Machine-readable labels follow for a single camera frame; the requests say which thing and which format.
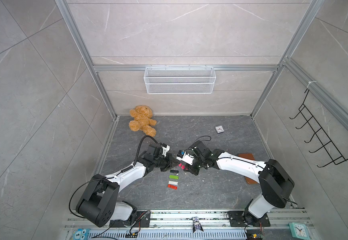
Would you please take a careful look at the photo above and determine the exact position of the green usb drive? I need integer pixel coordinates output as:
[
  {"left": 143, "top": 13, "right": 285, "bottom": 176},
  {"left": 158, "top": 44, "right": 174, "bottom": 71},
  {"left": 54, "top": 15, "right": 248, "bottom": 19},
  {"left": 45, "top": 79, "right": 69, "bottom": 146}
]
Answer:
[{"left": 169, "top": 175, "right": 179, "bottom": 180}]

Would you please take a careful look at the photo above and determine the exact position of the white usb drive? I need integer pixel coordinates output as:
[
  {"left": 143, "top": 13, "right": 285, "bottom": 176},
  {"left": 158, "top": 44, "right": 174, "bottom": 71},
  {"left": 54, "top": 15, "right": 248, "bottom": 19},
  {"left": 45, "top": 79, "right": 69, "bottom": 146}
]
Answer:
[{"left": 169, "top": 181, "right": 178, "bottom": 186}]

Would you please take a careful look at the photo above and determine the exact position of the red usb drive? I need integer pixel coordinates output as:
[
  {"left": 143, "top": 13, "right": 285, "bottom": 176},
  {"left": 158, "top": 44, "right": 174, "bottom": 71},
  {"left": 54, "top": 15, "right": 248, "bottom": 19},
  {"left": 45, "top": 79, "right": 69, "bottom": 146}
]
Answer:
[{"left": 168, "top": 184, "right": 178, "bottom": 190}]

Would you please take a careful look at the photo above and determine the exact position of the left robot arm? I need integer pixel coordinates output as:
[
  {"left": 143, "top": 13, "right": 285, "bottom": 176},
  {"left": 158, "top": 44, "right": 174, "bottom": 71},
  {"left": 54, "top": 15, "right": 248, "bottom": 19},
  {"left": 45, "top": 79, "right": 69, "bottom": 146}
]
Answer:
[{"left": 76, "top": 143, "right": 180, "bottom": 227}]

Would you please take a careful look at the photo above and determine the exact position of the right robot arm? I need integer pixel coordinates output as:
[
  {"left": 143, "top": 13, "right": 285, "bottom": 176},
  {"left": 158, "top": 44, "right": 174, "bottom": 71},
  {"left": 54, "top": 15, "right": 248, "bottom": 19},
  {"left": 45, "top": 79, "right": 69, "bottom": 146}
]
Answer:
[{"left": 177, "top": 141, "right": 295, "bottom": 226}]

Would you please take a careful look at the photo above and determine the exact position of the small square clock face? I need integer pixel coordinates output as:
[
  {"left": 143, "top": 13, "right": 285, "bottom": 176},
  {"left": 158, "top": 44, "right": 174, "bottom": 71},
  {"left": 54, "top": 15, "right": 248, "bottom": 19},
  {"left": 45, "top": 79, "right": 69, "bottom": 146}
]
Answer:
[{"left": 215, "top": 125, "right": 225, "bottom": 134}]

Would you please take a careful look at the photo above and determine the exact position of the brown teddy bear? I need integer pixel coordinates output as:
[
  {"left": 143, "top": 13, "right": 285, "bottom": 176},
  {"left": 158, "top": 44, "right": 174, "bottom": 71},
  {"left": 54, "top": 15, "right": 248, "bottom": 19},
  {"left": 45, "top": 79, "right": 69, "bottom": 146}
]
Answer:
[{"left": 129, "top": 105, "right": 157, "bottom": 137}]

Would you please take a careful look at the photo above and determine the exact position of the brown leather wallet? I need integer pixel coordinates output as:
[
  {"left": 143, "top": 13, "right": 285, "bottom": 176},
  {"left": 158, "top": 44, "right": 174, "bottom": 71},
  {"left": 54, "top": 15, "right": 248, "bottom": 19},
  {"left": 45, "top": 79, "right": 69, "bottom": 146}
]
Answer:
[{"left": 238, "top": 153, "right": 258, "bottom": 185}]

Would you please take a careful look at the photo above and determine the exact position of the small purple figurine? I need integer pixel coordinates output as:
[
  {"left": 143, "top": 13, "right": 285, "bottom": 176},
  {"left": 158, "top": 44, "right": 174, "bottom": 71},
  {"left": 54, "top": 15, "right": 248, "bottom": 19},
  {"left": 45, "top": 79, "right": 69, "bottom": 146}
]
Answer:
[{"left": 192, "top": 217, "right": 204, "bottom": 233}]

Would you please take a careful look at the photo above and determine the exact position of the light blue device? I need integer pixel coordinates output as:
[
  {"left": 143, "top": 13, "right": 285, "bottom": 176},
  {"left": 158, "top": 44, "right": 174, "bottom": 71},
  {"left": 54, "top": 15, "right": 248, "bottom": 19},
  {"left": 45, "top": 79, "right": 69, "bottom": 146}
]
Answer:
[{"left": 71, "top": 229, "right": 90, "bottom": 240}]

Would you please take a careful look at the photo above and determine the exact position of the teal alarm clock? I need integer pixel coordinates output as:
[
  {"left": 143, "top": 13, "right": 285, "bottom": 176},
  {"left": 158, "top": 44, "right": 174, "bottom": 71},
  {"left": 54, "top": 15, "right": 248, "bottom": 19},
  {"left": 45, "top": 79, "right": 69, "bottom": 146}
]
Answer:
[{"left": 289, "top": 223, "right": 311, "bottom": 240}]

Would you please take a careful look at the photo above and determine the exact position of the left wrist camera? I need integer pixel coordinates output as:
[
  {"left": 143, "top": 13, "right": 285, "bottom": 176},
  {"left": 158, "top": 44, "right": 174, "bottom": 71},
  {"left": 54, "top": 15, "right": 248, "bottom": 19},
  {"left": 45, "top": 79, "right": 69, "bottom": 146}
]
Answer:
[{"left": 161, "top": 143, "right": 170, "bottom": 157}]

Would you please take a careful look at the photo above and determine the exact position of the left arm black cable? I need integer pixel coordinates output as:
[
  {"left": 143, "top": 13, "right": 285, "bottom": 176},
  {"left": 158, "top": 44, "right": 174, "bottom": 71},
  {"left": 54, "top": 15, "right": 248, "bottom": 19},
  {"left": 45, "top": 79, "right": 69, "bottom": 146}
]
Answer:
[{"left": 68, "top": 134, "right": 160, "bottom": 219}]

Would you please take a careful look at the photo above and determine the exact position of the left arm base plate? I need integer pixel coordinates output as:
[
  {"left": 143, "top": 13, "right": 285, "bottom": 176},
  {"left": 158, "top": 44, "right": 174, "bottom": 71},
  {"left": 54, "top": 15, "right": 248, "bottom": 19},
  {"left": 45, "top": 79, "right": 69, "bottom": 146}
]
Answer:
[{"left": 109, "top": 210, "right": 152, "bottom": 228}]

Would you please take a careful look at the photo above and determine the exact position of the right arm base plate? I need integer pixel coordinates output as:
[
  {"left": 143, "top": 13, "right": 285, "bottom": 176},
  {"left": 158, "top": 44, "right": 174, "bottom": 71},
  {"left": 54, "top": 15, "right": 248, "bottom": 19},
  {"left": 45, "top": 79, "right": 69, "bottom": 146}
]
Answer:
[{"left": 227, "top": 211, "right": 271, "bottom": 227}]

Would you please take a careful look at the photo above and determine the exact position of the white wire mesh basket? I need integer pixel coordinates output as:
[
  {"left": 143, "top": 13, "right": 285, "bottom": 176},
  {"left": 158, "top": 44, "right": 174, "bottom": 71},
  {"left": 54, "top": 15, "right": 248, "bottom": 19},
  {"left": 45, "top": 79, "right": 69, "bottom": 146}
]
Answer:
[{"left": 144, "top": 67, "right": 217, "bottom": 95}]

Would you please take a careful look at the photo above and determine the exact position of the black wire hook rack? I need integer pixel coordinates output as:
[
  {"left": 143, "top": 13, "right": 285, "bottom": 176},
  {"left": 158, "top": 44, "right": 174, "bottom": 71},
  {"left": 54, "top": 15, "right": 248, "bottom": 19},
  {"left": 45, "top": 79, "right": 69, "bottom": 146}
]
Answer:
[{"left": 289, "top": 90, "right": 348, "bottom": 168}]

